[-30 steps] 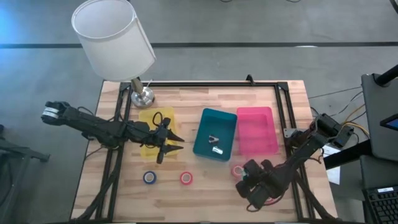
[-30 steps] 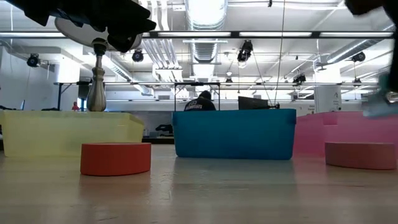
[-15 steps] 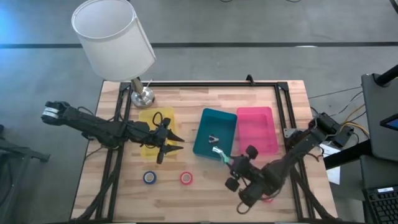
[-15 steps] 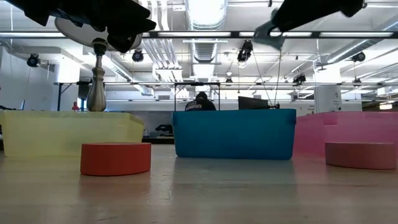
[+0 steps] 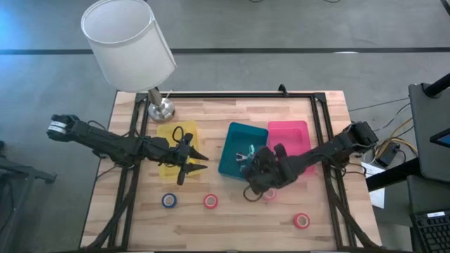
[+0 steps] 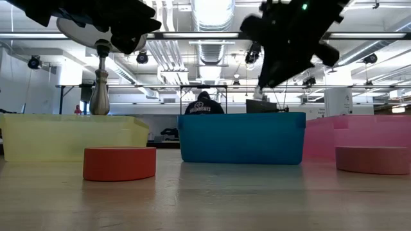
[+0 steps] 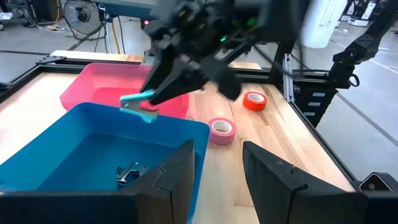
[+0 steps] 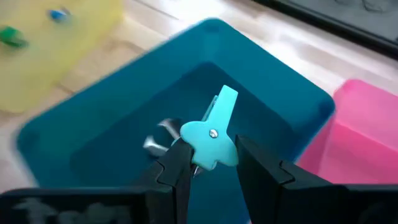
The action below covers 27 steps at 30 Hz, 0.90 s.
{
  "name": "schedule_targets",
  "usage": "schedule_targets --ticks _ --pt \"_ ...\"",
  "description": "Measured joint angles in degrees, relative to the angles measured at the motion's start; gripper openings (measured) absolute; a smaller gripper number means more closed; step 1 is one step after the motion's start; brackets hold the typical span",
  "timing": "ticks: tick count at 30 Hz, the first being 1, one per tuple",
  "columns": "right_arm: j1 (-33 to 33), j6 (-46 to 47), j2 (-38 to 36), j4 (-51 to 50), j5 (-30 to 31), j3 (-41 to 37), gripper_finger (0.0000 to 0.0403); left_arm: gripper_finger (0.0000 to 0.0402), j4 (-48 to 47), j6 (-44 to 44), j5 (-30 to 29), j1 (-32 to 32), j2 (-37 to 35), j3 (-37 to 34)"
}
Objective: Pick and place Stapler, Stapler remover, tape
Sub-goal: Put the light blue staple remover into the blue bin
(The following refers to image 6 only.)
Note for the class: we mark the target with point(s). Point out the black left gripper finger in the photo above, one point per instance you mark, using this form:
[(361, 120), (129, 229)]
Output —
[(29, 11), (131, 35)]

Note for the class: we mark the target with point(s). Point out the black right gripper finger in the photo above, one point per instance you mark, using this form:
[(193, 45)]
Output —
[(266, 48), (324, 54)]

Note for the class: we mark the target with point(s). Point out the pink tape roll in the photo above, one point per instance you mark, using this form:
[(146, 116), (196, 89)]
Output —
[(372, 160)]

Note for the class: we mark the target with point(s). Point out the red tape roll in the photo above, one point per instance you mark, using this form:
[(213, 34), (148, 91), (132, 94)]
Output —
[(118, 163)]

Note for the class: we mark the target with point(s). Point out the white pillar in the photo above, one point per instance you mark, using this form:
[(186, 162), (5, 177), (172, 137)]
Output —
[(338, 102)]

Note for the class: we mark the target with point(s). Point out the black computer monitor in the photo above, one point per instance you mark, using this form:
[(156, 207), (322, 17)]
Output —
[(260, 106)]

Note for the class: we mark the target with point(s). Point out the white shade silver table lamp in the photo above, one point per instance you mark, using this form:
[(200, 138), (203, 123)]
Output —
[(99, 96)]

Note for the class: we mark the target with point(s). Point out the person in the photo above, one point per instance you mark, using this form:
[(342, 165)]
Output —
[(204, 106)]

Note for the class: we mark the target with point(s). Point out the pink plastic bin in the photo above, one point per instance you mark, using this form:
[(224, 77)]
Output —
[(369, 131)]

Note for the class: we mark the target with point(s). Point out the small red object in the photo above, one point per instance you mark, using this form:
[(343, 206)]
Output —
[(78, 110)]

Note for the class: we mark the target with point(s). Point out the teal plastic bin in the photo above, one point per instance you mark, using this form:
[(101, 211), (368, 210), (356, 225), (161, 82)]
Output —
[(241, 138)]

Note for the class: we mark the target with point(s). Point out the yellow translucent plastic bin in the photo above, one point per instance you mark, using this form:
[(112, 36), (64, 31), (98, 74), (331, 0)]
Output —
[(64, 138)]

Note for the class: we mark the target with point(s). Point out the silver ceiling duct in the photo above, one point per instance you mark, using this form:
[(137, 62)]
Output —
[(212, 38)]

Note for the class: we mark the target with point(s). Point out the black aluminium table frame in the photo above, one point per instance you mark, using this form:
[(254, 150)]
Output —
[(162, 145)]

